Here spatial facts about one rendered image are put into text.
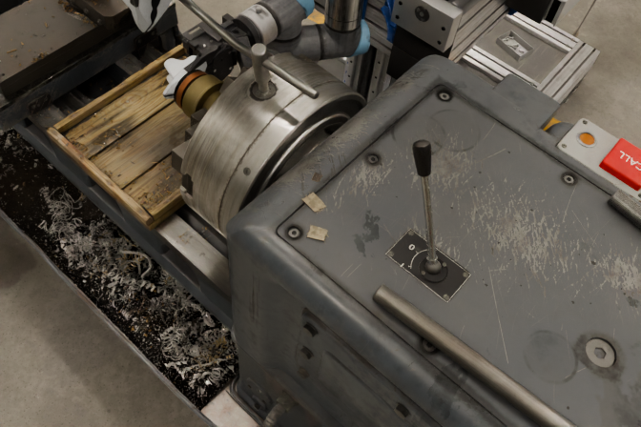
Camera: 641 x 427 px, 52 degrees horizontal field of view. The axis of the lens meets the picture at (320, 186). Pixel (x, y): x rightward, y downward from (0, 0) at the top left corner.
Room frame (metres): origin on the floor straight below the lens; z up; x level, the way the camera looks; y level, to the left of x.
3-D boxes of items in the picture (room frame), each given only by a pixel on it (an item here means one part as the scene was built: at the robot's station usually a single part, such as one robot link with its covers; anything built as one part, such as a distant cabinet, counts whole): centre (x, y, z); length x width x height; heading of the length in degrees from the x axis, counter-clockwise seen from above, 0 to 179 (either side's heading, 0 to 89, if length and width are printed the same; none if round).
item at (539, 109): (0.67, -0.27, 1.24); 0.09 x 0.08 x 0.03; 55
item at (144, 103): (0.82, 0.32, 0.89); 0.36 x 0.30 x 0.04; 145
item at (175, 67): (0.79, 0.28, 1.09); 0.09 x 0.06 x 0.03; 144
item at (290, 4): (1.00, 0.12, 1.07); 0.11 x 0.08 x 0.09; 144
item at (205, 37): (0.88, 0.22, 1.08); 0.12 x 0.09 x 0.08; 144
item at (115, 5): (1.06, 0.52, 0.99); 0.20 x 0.10 x 0.05; 55
